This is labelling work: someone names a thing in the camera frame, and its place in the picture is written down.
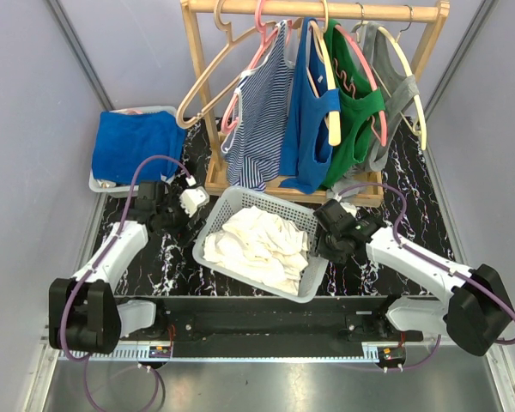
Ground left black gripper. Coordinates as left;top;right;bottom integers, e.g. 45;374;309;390
157;187;206;246

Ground wooden clothes rack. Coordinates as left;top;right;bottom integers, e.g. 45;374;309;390
176;1;450;203

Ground grey plastic laundry basket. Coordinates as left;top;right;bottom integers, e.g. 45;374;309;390
192;186;328;304

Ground blue white striped tank top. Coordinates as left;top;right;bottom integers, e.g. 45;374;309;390
221;20;295;191

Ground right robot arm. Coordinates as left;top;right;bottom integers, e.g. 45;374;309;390
314;199;515;356

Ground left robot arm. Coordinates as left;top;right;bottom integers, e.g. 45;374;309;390
48;182;209;361

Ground cream wooden hanger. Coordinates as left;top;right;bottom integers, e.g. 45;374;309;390
310;0;341;147

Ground green tank top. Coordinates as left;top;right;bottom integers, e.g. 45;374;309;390
323;19;385;188

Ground cream hanger with grey top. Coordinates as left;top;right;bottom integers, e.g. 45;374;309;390
352;3;427;151

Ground grey tank top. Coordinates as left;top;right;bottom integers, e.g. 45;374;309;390
330;21;422;190

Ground empty beige hanger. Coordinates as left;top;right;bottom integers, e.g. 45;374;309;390
175;0;267;130

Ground small grey basket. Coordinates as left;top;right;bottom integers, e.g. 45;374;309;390
88;106;177;197

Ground black marble pattern mat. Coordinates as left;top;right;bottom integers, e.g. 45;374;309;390
115;123;455;297

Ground white crumpled garments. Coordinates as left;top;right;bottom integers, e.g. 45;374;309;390
203;206;309;295

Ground blue folded cloth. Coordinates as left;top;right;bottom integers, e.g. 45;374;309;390
92;111;186;185

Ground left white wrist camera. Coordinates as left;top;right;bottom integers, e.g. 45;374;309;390
179;175;209;217

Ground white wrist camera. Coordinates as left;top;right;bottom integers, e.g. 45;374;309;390
337;199;358;217
179;175;209;217

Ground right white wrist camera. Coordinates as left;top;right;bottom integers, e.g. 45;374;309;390
337;199;358;217

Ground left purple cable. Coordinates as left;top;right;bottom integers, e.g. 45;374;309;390
58;154;198;409

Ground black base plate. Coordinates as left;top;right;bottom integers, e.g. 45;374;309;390
130;296;423;362

